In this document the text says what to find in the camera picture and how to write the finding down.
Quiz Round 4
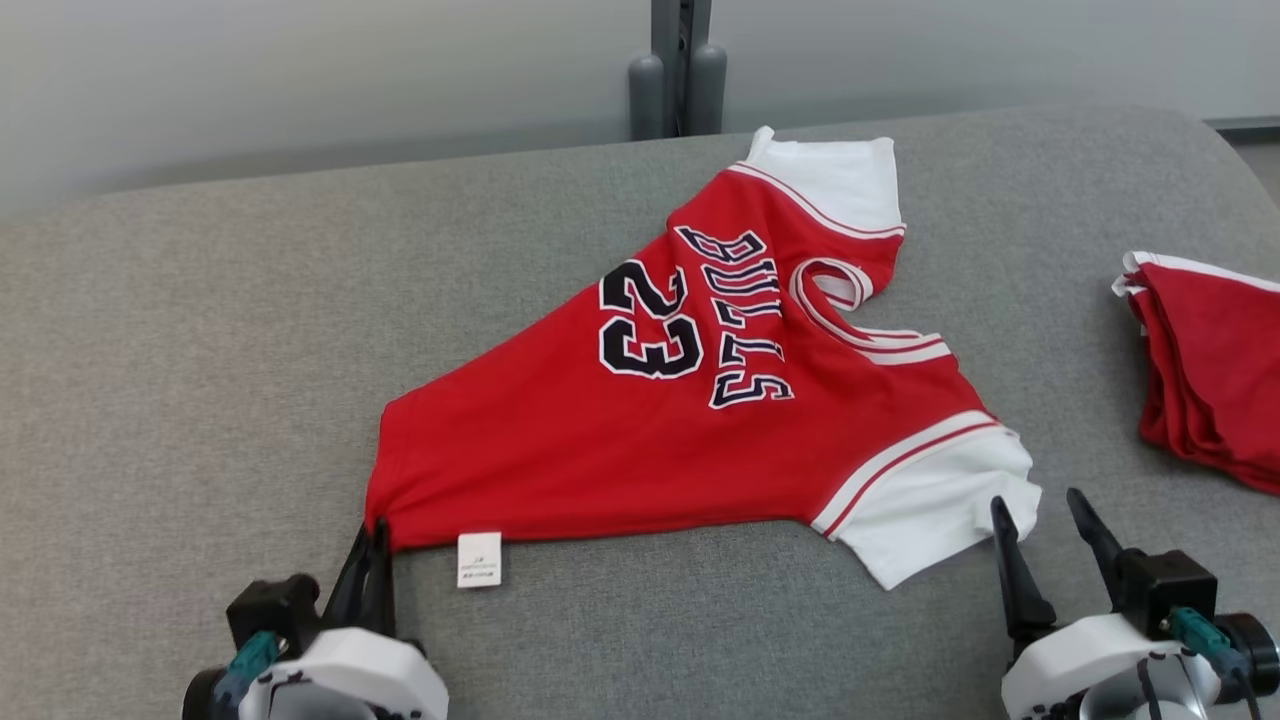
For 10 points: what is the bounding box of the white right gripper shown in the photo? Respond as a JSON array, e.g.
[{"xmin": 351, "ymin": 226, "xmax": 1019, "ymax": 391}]
[{"xmin": 990, "ymin": 488, "xmax": 1223, "ymax": 720}]

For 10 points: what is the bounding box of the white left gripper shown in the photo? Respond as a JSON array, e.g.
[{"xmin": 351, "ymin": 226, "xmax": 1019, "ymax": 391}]
[{"xmin": 240, "ymin": 518, "xmax": 448, "ymax": 720}]

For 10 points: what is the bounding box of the red Bulls 23 jersey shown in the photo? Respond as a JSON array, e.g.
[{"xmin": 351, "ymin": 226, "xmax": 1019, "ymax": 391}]
[{"xmin": 365, "ymin": 125, "xmax": 1043, "ymax": 591}]

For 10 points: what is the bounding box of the red shorts white trim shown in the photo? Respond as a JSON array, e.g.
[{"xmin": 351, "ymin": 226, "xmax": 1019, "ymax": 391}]
[{"xmin": 1112, "ymin": 250, "xmax": 1280, "ymax": 498}]

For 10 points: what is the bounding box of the teal left camera connector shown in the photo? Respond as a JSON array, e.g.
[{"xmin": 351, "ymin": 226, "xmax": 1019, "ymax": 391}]
[{"xmin": 212, "ymin": 630, "xmax": 283, "ymax": 706}]

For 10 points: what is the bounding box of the teal camera connector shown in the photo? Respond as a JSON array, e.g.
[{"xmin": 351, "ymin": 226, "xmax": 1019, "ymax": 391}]
[
  {"xmin": 212, "ymin": 630, "xmax": 283, "ymax": 706},
  {"xmin": 1165, "ymin": 606, "xmax": 1251, "ymax": 681}
]

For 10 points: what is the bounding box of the teal right camera connector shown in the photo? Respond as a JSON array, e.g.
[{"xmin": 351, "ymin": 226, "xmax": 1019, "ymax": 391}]
[{"xmin": 1165, "ymin": 606, "xmax": 1251, "ymax": 681}]

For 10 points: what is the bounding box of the grey cylinder post cap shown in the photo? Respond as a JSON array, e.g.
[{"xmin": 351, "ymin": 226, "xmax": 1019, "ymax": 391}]
[
  {"xmin": 686, "ymin": 43, "xmax": 728, "ymax": 136},
  {"xmin": 627, "ymin": 53, "xmax": 666, "ymax": 141}
]

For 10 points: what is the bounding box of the grey metal partition post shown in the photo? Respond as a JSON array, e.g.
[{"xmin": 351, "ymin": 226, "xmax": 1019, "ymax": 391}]
[{"xmin": 650, "ymin": 0, "xmax": 713, "ymax": 138}]

